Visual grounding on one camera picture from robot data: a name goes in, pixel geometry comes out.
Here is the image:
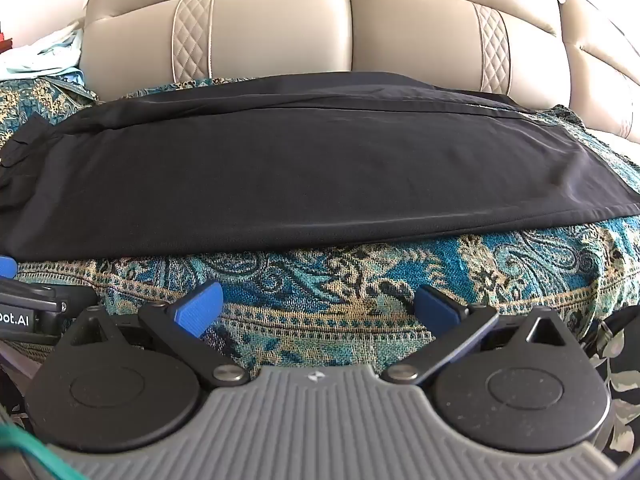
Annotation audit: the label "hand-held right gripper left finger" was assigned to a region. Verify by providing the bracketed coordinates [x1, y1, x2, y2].
[59, 282, 251, 388]

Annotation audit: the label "black pants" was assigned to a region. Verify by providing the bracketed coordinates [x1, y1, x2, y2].
[0, 71, 601, 263]

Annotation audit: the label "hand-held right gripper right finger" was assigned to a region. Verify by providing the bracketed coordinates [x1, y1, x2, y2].
[381, 285, 583, 387]

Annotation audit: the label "person's floral clothing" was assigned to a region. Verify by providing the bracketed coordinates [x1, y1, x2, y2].
[590, 305, 640, 466]

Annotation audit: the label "teal paisley blanket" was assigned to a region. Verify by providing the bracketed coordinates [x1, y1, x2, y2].
[0, 76, 640, 368]

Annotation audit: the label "light blue cloth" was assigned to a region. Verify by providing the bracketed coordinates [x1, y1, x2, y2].
[0, 25, 87, 86]

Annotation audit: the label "green cable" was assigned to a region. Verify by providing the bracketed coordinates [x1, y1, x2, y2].
[0, 422, 87, 480]

